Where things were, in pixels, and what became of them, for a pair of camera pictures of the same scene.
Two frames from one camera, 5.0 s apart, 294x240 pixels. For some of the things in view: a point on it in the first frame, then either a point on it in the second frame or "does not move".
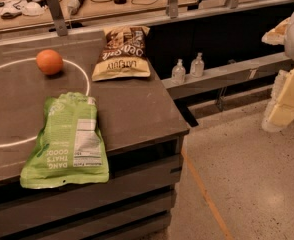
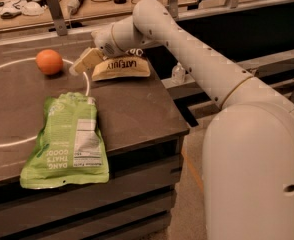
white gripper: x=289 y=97 -> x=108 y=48
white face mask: x=32 y=9 does not move
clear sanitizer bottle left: x=178 y=75 does not move
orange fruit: x=49 y=61 does not move
